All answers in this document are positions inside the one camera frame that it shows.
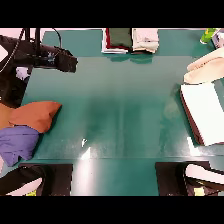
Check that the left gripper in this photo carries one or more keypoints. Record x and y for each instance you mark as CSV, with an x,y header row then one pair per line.
x,y
66,61

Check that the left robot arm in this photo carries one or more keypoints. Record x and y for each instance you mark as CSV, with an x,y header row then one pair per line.
x,y
33,55

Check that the dark green garment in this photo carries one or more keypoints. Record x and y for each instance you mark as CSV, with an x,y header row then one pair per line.
x,y
120,37

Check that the orange garment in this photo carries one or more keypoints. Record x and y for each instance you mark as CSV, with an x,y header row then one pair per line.
x,y
36,115

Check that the off-white folded garment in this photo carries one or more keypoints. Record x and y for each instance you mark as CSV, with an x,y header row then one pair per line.
x,y
146,40

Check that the brown garment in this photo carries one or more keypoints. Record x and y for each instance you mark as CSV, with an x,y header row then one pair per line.
x,y
4,116

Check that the purple garment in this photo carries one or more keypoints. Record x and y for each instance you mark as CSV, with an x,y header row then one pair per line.
x,y
18,143

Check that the dark red garment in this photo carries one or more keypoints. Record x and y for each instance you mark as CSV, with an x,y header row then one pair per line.
x,y
190,120

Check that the green container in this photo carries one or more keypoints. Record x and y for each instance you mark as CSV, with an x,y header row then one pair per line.
x,y
208,35

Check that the white garment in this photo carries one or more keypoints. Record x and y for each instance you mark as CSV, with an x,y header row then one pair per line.
x,y
206,113

